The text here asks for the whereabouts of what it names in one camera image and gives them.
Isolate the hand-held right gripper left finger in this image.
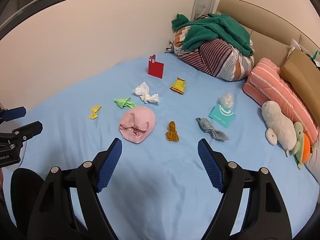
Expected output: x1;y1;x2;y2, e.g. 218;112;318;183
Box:
27;137;123;240

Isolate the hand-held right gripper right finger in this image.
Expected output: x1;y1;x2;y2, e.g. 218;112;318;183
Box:
197;139;293;240

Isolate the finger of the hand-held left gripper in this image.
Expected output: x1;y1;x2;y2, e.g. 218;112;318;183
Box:
0;121;43;145
0;107;27;124

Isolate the grey knotted cloth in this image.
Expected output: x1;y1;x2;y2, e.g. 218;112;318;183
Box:
195;117;230;141

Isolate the teal card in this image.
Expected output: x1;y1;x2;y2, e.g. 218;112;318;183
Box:
208;103;237;129

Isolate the pink cloth cap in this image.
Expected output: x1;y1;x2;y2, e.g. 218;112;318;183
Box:
119;107;156;144

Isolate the yellow cloth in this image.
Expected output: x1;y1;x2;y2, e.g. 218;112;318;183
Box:
89;105;102;119

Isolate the blue bed sheet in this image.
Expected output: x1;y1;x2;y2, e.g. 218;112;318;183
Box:
0;52;320;240

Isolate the green cloth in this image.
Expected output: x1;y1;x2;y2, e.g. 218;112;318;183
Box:
114;97;137;109

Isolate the clear crumpled plastic bag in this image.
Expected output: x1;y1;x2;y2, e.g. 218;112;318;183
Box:
221;90;235;110

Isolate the white seal plush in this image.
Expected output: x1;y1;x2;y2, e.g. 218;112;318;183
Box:
261;101;297;157

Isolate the white crumpled tissue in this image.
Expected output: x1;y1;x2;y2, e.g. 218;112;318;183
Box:
132;82;160;103

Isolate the yellow snack packet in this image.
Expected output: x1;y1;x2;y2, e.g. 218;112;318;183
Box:
169;77;187;95

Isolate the green turtle plush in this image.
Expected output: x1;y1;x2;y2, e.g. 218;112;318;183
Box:
291;122;313;170

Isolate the pink striped folded blanket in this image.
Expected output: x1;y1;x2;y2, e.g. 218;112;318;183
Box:
243;57;320;143

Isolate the striped duvet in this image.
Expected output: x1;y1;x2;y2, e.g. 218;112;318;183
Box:
166;14;255;82

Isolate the red folded card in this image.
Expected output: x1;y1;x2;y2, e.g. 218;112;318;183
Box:
147;54;165;79

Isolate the brown paper bag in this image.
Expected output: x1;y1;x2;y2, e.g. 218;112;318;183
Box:
279;47;320;127

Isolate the green towel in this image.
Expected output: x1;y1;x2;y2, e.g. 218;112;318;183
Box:
171;13;254;57

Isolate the white plastic bag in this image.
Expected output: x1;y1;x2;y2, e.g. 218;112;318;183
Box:
287;39;320;67

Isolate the beige headboard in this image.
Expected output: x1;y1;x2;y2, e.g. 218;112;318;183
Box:
216;0;320;63

